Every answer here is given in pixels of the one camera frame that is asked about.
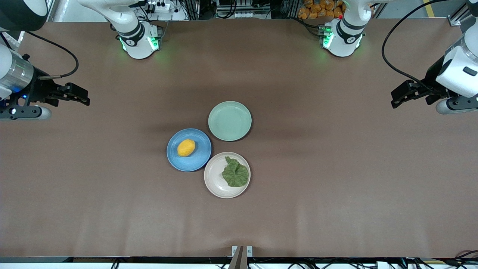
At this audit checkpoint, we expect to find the yellow lemon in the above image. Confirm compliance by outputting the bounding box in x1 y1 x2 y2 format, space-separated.
177 139 196 157

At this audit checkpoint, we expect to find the green lettuce leaf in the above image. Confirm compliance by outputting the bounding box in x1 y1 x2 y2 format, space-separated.
221 156 249 188

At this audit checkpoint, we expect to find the aluminium profile bar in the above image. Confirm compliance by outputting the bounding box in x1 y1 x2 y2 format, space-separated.
448 7 472 27

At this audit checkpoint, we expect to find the white power strip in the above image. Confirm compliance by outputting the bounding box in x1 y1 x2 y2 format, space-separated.
144 1 171 14

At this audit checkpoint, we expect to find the bag of orange items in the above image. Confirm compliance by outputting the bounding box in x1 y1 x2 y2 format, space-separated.
298 0 346 20

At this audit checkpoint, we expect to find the blue plate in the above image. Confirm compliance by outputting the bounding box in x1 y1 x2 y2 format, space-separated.
167 128 212 172

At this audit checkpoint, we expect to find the pale green plate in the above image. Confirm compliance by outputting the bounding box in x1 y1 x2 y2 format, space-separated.
208 101 252 142

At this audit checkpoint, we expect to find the beige plate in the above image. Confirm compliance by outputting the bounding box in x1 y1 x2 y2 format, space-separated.
204 152 251 199

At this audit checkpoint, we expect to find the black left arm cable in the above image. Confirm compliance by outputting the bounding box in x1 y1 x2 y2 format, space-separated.
381 0 467 90

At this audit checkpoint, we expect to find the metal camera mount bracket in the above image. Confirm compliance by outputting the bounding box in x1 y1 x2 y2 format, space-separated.
231 245 254 269

